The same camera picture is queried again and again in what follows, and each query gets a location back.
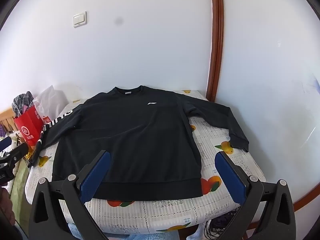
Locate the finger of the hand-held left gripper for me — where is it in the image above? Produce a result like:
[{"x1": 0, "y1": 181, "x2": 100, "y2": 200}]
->
[
  {"x1": 0, "y1": 136, "x2": 13, "y2": 151},
  {"x1": 4, "y1": 142, "x2": 29, "y2": 165}
]

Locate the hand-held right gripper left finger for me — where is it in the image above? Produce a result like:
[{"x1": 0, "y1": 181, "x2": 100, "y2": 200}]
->
[{"x1": 28, "y1": 150, "x2": 112, "y2": 240}]

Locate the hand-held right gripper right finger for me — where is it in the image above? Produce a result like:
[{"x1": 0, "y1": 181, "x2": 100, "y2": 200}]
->
[{"x1": 214, "y1": 151, "x2": 297, "y2": 240}]

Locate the black sweatshirt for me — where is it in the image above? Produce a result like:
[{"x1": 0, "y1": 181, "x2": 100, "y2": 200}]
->
[{"x1": 41, "y1": 85, "x2": 250, "y2": 202}]

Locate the person's left hand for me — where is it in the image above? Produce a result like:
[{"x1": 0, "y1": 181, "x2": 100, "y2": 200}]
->
[{"x1": 0, "y1": 189, "x2": 15, "y2": 228}]

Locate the green cloth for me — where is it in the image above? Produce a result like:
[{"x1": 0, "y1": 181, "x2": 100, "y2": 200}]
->
[{"x1": 11, "y1": 160, "x2": 31, "y2": 205}]

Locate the wooden chair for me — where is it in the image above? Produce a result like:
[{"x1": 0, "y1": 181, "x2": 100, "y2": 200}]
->
[{"x1": 0, "y1": 107, "x2": 18, "y2": 133}]

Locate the red paper bag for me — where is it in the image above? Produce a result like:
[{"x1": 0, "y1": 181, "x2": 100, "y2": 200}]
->
[{"x1": 14, "y1": 105, "x2": 45, "y2": 147}]

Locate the fruit print tablecloth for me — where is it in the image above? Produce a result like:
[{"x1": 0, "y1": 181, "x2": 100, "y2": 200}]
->
[{"x1": 26, "y1": 89, "x2": 267, "y2": 235}]

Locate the grey plaid cloth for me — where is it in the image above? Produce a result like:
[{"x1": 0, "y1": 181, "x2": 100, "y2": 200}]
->
[{"x1": 12, "y1": 91, "x2": 35, "y2": 118}]

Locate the white paper bag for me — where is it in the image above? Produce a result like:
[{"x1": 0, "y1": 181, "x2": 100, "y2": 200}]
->
[{"x1": 32, "y1": 85, "x2": 69, "y2": 125}]

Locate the brown wooden baseboard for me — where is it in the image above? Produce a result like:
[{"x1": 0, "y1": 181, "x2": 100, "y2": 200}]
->
[{"x1": 292, "y1": 172, "x2": 320, "y2": 212}]

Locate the black cable bundle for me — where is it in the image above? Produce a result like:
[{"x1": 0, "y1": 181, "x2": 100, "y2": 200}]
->
[{"x1": 204, "y1": 210, "x2": 243, "y2": 239}]

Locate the brown wooden door frame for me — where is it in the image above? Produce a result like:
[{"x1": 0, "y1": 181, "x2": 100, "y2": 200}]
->
[{"x1": 206, "y1": 0, "x2": 224, "y2": 102}]

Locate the white light switch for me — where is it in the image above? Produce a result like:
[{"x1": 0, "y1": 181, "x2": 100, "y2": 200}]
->
[{"x1": 73, "y1": 11, "x2": 87, "y2": 28}]

